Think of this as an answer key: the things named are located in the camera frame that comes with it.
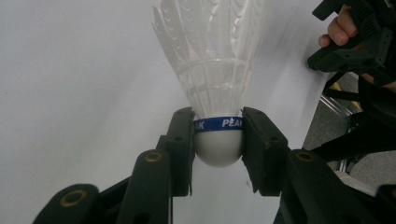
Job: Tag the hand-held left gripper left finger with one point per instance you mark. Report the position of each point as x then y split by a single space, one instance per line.
155 180

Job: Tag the metal floor rail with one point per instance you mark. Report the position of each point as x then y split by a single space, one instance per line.
334 105

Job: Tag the white shuttlecock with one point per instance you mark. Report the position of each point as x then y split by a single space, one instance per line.
214 62

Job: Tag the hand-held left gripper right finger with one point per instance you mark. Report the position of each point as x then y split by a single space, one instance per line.
299 186

